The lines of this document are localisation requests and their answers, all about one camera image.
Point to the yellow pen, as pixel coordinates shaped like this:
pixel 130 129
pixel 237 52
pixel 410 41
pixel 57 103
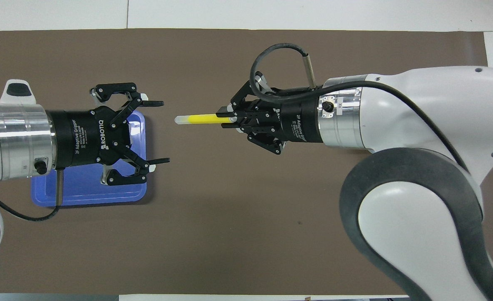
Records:
pixel 204 119

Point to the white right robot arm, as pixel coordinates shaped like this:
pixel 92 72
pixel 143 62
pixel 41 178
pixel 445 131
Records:
pixel 417 104

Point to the brown table mat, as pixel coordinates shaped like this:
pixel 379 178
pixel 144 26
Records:
pixel 229 230

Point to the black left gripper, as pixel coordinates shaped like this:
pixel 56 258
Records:
pixel 83 138

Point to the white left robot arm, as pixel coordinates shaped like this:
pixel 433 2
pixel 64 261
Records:
pixel 16 138

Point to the blue plastic tray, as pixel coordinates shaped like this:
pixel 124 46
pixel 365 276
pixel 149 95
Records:
pixel 87 188

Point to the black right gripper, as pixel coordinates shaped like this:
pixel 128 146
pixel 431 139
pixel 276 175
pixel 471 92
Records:
pixel 296 117

